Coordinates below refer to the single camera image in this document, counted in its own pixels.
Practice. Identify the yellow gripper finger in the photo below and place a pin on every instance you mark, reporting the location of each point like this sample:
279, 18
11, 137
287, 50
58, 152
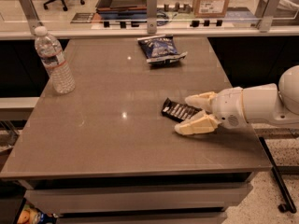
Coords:
202, 122
202, 100

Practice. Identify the metal bracket post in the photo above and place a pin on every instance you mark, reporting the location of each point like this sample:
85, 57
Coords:
265, 21
31, 15
152, 16

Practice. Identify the grey table drawer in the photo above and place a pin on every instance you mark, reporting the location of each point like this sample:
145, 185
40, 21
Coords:
138, 198

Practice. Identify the middle metal bracket post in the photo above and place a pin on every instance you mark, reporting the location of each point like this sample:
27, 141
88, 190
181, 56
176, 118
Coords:
152, 16

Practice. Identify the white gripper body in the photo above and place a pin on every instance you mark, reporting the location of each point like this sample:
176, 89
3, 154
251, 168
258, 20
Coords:
228, 107

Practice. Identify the clear plastic water bottle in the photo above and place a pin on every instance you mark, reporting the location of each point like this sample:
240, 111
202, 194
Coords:
51, 53

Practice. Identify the black floor bar with wheel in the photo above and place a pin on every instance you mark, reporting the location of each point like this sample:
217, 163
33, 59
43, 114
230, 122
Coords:
288, 205

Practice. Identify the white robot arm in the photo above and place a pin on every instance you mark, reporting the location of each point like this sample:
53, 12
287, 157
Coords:
277, 105

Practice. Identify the colourful snack bin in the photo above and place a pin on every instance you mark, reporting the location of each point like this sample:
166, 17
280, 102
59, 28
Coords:
29, 214

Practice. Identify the cardboard box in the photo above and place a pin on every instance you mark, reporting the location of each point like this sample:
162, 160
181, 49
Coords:
210, 8

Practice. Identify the blue chip bag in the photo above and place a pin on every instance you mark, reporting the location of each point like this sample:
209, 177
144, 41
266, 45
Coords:
160, 49

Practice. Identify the black rxbar chocolate bar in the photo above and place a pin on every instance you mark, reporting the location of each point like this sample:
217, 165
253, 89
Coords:
177, 111

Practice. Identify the right metal bracket post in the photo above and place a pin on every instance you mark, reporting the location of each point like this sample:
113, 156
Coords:
265, 21

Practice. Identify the left metal bracket post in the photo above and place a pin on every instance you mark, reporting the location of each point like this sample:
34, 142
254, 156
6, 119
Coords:
31, 15

